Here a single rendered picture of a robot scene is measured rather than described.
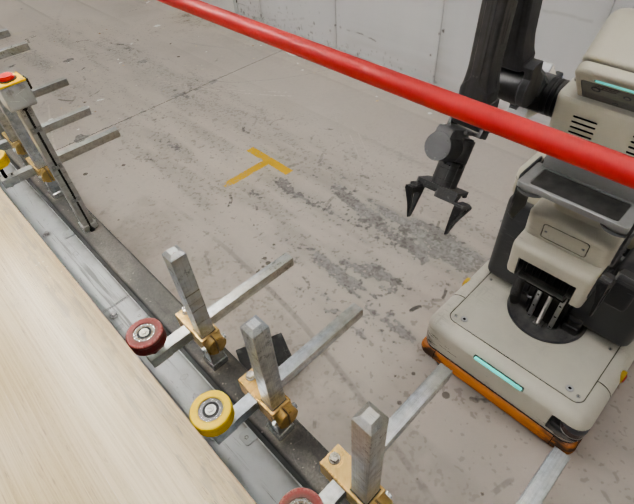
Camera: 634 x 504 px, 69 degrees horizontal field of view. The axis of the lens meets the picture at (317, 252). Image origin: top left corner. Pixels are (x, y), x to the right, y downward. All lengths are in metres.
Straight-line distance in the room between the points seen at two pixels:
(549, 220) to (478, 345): 0.61
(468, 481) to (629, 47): 1.39
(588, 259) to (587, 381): 0.57
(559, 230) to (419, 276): 1.07
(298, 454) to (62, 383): 0.51
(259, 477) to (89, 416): 0.40
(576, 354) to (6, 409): 1.66
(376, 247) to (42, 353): 1.69
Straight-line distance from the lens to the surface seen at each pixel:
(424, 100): 0.18
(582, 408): 1.76
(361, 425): 0.63
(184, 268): 0.95
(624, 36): 1.10
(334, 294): 2.21
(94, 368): 1.08
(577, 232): 1.34
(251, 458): 1.19
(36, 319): 1.23
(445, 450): 1.88
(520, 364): 1.77
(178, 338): 1.14
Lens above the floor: 1.73
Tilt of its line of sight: 46 degrees down
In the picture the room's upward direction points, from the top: 5 degrees counter-clockwise
